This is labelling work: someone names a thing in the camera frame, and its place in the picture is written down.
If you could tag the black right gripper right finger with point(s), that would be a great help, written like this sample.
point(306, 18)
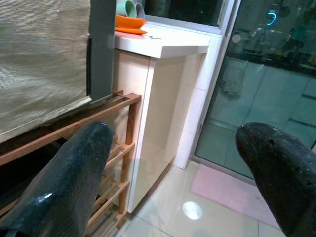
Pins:
point(286, 177)

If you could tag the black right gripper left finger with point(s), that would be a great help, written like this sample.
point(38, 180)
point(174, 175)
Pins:
point(64, 187)

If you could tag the pink floor mat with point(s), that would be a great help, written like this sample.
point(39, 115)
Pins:
point(229, 192)

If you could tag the glass sliding door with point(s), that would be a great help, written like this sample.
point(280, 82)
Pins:
point(266, 86)

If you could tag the brown wooden slat rack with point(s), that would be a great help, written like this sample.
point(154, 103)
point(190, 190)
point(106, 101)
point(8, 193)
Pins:
point(131, 118)

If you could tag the beige ribbed cloth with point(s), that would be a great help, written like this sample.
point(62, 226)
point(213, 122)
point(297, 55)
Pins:
point(42, 61)

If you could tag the white glossy side cabinet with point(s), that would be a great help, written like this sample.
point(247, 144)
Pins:
point(158, 98)

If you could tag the orange plate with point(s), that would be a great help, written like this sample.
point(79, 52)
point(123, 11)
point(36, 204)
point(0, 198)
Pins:
point(130, 30)

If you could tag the small metal clip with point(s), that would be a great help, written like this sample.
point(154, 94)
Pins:
point(155, 37)

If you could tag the orange bowl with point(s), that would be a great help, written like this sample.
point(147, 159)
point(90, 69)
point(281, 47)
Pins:
point(129, 21)

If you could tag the pale green mug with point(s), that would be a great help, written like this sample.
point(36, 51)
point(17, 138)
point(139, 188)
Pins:
point(126, 8)

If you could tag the grey mug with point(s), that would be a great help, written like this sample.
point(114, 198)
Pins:
point(140, 11)

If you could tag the white framed window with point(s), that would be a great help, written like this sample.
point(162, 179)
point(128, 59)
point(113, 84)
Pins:
point(182, 10)

